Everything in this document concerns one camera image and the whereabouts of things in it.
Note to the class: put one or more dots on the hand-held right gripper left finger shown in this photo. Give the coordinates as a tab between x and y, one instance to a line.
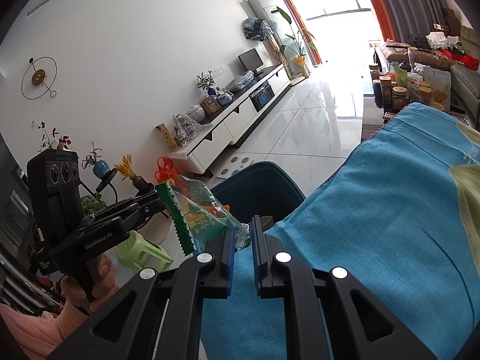
229	266

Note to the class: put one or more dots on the dark display shelf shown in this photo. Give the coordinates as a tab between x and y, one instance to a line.
15	210

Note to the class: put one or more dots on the window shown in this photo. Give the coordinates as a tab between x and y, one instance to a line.
330	0

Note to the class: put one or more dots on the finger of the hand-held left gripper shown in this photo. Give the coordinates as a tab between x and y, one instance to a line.
127	202
146	212

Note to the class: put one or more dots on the white standing air conditioner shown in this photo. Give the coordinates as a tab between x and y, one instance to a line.
266	3

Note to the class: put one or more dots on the pile of white clothes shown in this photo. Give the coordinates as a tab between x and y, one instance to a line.
442	39

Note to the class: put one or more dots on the yellow patterned vase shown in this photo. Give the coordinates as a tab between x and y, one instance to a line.
167	137

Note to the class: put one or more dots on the green sofa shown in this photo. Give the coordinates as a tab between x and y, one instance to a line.
465	78

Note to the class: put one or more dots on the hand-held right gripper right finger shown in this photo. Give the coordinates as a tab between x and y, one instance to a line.
256	262

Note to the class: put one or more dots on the blue vase with flowers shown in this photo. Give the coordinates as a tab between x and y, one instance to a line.
208	84

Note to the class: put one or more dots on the large leafy potted plant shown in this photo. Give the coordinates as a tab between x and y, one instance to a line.
296	45

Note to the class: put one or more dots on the brown cardboard boxes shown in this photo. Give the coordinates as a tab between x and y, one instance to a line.
452	20

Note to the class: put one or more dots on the red cloth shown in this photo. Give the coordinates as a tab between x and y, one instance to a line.
463	60

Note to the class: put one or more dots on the red flowering branches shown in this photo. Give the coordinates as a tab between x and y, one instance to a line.
62	142

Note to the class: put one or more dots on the white spotted floor mat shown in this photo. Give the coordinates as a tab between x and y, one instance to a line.
234	165

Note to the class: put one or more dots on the yellow flowers in dark vase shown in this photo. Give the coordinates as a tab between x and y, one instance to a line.
129	168

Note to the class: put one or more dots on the teal vase with green plant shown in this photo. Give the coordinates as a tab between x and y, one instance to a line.
100	168

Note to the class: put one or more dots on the black monitor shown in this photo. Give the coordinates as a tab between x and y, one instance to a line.
250	60

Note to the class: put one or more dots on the dark coffee table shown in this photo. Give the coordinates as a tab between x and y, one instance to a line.
371	123

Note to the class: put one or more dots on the crumpled clear plastic bag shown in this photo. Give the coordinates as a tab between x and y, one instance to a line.
243	80

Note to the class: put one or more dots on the blue white porcelain jar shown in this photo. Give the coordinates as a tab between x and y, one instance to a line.
225	97

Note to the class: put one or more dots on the dark blue bin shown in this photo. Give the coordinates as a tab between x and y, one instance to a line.
258	183

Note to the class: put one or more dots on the clear bag with printed items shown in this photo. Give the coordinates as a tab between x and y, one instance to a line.
185	131

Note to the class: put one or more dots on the green-edged clear plastic bag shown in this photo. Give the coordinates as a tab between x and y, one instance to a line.
195	210

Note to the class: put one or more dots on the white ceramic jar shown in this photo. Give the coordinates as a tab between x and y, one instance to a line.
195	113

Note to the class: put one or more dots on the green plastic stool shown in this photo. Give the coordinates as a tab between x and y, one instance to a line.
142	249

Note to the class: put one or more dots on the white TV cabinet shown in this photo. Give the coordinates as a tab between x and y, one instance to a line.
225	127

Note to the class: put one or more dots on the covered standing fan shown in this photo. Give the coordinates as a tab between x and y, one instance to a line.
257	29

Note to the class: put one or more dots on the person's left hand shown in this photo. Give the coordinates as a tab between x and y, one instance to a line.
107	273

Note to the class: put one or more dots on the orange curtain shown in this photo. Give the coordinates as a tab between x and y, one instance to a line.
375	7
296	15

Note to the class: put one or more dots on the red plastic bag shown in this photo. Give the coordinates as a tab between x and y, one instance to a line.
167	168

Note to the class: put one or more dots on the framed picture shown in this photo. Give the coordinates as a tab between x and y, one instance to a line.
210	105

